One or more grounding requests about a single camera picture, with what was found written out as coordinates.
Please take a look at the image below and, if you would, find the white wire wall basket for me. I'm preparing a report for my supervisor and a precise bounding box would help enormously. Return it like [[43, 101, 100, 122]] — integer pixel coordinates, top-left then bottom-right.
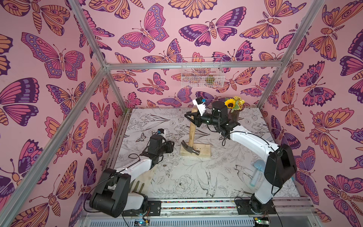
[[180, 61, 225, 89]]

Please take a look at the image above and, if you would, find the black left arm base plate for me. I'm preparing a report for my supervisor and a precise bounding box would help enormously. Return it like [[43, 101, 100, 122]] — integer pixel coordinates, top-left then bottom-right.
[[122, 201, 162, 217]]

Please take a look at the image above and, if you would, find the wooden handled claw hammer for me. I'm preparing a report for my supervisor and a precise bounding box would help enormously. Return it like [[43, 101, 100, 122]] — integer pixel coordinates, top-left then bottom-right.
[[180, 123, 200, 156]]

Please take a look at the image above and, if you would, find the small wooden nail block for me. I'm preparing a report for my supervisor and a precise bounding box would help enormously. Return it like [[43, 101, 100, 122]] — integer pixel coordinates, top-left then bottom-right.
[[180, 141, 211, 158]]

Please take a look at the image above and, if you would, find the ribbed purple glass vase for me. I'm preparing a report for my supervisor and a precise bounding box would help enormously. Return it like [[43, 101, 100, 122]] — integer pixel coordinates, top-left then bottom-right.
[[228, 109, 240, 125]]

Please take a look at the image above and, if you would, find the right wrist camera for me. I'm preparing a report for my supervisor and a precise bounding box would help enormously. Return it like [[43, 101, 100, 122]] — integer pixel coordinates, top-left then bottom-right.
[[192, 96, 207, 116]]

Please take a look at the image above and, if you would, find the yellow artificial sunflower bunch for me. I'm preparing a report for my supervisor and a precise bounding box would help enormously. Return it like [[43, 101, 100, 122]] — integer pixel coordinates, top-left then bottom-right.
[[224, 96, 245, 112]]

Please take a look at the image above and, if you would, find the light blue plastic tube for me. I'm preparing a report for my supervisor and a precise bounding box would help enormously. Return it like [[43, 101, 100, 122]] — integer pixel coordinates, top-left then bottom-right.
[[250, 159, 266, 187]]

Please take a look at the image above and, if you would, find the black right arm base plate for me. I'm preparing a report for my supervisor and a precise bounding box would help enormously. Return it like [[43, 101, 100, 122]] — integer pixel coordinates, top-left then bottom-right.
[[234, 198, 277, 216]]

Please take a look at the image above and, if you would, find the aluminium cage frame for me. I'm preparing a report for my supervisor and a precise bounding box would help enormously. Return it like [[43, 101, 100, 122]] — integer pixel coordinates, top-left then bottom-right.
[[1, 1, 325, 227]]

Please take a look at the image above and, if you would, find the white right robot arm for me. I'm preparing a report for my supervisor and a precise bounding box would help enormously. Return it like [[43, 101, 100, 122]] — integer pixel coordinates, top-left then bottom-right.
[[181, 97, 297, 214]]

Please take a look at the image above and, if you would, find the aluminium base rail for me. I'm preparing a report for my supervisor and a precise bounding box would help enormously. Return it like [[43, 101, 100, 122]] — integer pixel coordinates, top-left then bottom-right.
[[76, 197, 323, 227]]

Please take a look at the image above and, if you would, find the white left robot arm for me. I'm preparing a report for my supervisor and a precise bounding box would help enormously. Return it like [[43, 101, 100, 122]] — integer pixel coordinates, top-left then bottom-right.
[[88, 134, 175, 218]]

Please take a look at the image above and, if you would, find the green succulent in basket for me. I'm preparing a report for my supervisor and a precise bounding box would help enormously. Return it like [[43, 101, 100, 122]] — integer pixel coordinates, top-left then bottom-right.
[[205, 75, 215, 87]]

